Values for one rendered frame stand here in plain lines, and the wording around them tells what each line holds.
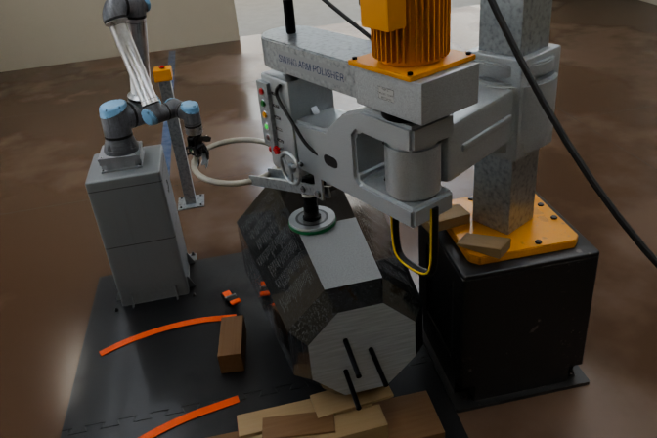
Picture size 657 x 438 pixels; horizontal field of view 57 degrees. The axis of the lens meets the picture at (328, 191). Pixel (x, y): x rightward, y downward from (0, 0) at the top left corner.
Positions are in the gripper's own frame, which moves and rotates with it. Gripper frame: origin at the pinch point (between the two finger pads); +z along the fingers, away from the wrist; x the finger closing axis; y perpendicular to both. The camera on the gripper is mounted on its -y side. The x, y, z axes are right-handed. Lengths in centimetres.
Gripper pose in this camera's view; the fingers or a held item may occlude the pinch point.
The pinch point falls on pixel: (202, 164)
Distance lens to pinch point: 339.6
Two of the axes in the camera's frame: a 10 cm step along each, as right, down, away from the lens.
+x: 9.3, 1.6, -3.4
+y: -3.8, 5.0, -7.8
